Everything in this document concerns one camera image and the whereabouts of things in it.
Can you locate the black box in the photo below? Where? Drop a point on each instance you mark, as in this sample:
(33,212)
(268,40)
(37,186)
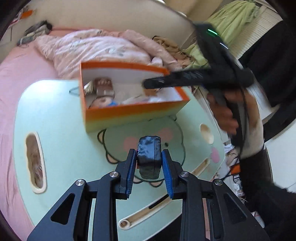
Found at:
(149,157)

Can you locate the brown card box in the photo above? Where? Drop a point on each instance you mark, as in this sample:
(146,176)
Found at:
(103,87)

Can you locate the right hand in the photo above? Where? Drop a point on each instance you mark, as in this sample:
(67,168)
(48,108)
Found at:
(223,114)

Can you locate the mint green lap table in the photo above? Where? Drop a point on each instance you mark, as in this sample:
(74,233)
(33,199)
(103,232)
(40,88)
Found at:
(51,110)

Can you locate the tan clothes pile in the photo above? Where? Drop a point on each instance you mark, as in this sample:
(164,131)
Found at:
(173,48)

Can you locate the orange gradient cardboard box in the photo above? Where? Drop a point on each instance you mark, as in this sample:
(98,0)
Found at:
(134,102)

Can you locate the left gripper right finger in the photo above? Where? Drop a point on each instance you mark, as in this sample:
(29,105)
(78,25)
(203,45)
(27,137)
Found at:
(228,217)

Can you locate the capybara plush blue overalls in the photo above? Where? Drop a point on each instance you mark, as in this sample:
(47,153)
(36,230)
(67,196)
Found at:
(103,102)

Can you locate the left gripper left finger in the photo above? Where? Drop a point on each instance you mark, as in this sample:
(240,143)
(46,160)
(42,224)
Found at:
(69,217)

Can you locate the silver cone top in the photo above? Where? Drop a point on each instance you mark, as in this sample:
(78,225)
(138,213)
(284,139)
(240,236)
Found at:
(89,88)

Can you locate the pink floral quilt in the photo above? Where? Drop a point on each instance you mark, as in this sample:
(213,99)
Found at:
(69,51)

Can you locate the green curtain cloth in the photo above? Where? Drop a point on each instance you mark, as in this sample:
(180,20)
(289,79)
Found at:
(229,21)

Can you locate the grey clothes on bed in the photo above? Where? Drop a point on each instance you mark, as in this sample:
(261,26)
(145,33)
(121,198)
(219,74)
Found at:
(34,31)

